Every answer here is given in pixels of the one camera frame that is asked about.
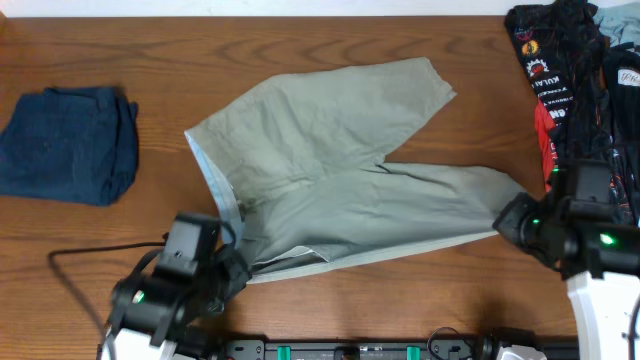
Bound folded navy blue shorts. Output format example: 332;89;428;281
1;87;139;206

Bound black printed garment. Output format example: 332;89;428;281
505;1;639;225

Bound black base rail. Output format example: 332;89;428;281
174;327;581;360

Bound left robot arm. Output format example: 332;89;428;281
98;212;252;360

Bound khaki green shorts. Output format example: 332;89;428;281
185;57;521;283

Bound red printed t-shirt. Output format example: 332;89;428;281
534;101;557;192

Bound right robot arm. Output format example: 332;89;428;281
493;159;639;359

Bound light grey-blue garment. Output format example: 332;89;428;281
594;2;639;47

